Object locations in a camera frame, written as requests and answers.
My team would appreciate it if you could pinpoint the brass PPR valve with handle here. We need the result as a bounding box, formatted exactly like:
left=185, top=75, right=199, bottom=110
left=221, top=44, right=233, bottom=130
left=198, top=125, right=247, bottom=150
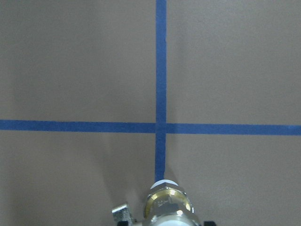
left=111, top=179, right=200, bottom=226

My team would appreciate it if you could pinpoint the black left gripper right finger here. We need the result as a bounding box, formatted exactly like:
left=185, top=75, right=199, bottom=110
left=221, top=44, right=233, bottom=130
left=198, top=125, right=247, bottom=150
left=203, top=221, right=216, bottom=226

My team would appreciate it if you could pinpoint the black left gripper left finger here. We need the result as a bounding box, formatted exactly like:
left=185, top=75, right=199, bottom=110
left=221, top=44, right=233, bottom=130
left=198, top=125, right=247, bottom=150
left=119, top=216, right=139, bottom=226

